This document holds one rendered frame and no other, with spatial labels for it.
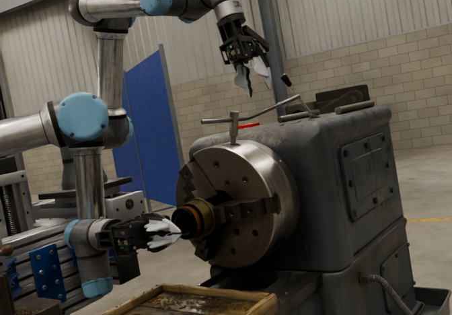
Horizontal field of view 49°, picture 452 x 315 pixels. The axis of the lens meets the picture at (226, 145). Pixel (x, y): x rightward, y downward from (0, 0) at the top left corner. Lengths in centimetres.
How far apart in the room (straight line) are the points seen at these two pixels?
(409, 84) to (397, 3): 172
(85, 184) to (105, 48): 54
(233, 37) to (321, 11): 1029
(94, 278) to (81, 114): 40
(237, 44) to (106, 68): 58
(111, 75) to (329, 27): 1001
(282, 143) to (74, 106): 53
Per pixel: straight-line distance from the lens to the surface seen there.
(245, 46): 131
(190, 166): 125
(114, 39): 172
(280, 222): 119
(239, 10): 136
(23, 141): 125
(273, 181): 118
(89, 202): 138
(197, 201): 117
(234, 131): 123
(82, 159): 138
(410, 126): 1116
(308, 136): 126
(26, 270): 153
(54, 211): 179
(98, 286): 130
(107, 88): 174
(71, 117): 121
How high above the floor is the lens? 130
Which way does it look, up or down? 3 degrees down
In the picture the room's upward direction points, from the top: 10 degrees counter-clockwise
